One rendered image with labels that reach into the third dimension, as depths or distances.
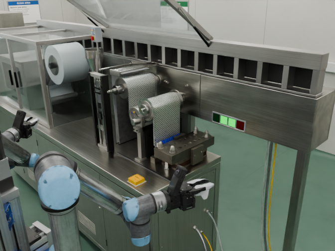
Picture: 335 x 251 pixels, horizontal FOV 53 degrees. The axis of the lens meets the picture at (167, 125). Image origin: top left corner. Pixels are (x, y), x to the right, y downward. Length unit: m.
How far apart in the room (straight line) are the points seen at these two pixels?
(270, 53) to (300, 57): 0.16
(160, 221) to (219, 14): 3.51
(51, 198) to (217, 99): 1.34
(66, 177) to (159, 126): 1.18
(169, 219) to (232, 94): 0.84
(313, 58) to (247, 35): 3.01
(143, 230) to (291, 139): 0.99
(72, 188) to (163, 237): 1.19
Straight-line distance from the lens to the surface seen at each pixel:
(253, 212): 3.31
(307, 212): 3.46
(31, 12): 7.60
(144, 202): 1.22
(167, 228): 2.13
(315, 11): 4.27
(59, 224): 1.13
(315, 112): 1.80
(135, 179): 1.97
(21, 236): 1.52
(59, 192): 1.04
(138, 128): 2.10
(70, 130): 2.79
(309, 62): 1.77
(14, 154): 1.78
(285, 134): 1.91
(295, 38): 4.38
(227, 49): 2.00
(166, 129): 2.17
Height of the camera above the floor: 1.95
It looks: 22 degrees down
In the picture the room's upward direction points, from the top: 1 degrees counter-clockwise
